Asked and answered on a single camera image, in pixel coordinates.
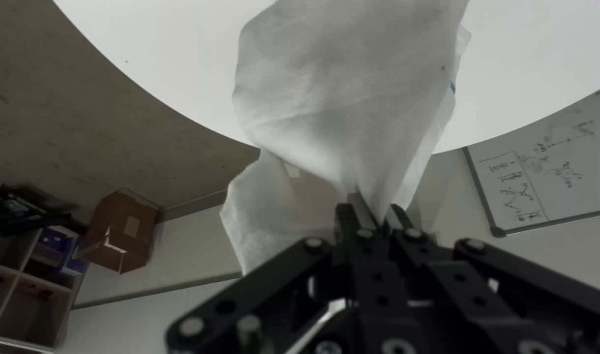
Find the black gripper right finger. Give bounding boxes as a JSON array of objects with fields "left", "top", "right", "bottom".
[{"left": 378, "top": 195, "right": 600, "bottom": 354}]

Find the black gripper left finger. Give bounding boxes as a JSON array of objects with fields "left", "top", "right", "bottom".
[{"left": 166, "top": 191, "right": 419, "bottom": 354}]

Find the white towel with blue stripes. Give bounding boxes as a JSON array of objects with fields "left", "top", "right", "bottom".
[{"left": 219, "top": 0, "right": 474, "bottom": 277}]

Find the floor-standing whiteboard with scribbles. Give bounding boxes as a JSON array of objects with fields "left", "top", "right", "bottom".
[{"left": 463, "top": 81, "right": 600, "bottom": 240}]

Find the small brown cardboard box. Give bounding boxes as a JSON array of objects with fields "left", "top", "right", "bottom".
[{"left": 77, "top": 189, "right": 164, "bottom": 275}]

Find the blue box in shelf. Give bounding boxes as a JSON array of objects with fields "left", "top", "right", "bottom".
[{"left": 34, "top": 224, "right": 91, "bottom": 279}]

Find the wooden shelf unit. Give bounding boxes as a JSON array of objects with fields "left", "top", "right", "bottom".
[{"left": 0, "top": 175, "right": 93, "bottom": 350}]

